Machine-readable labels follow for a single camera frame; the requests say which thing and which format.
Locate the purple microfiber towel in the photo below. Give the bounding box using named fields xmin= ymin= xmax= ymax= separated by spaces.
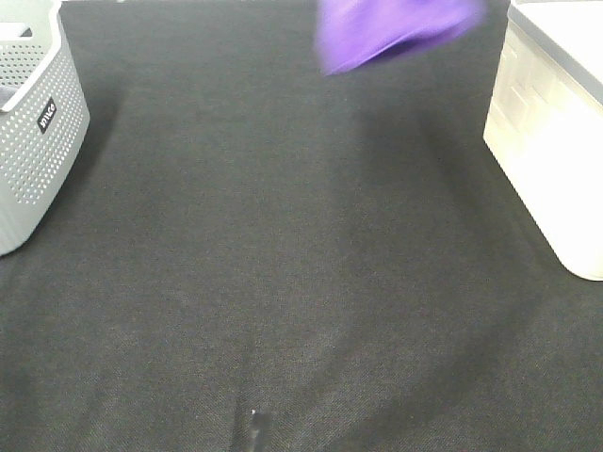
xmin=315 ymin=0 xmax=485 ymax=75

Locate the white plastic storage box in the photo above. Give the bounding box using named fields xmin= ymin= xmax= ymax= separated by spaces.
xmin=483 ymin=1 xmax=602 ymax=281

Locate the grey perforated plastic basket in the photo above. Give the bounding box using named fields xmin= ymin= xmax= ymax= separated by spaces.
xmin=1 ymin=1 xmax=90 ymax=255

